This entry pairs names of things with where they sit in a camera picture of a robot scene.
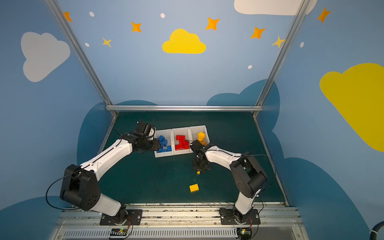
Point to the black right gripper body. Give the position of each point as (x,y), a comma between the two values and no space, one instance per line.
(201,162)

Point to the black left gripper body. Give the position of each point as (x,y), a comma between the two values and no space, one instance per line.
(154,144)

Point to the large red lego brick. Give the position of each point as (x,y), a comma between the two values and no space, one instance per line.
(180,138)
(184,145)

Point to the yellow wide lego brick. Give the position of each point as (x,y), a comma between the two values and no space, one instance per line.
(194,188)

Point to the yellow lego brick bottom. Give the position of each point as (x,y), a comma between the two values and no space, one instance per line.
(201,136)

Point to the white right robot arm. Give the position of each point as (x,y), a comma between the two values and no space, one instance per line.
(248,174)

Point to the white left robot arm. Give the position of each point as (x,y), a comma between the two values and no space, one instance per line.
(80,186)

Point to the white left plastic bin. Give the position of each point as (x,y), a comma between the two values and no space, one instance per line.
(168,135)

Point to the green table mat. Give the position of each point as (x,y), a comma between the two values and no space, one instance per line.
(143,178)

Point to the white middle plastic bin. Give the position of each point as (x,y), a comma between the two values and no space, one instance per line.
(185,132)

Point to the aluminium left frame post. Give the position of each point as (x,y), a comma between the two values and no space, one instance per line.
(57,12)

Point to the aluminium frame post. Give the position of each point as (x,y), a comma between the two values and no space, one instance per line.
(57,12)
(292,32)

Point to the aluminium back frame rail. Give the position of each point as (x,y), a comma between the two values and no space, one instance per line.
(136,108)

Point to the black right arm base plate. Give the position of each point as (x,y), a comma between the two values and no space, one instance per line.
(234,217)

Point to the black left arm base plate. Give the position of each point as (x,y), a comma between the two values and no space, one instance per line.
(132,217)

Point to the aluminium front rail bed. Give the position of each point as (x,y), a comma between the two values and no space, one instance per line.
(196,221)

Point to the aluminium right frame post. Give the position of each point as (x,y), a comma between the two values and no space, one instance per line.
(292,32)

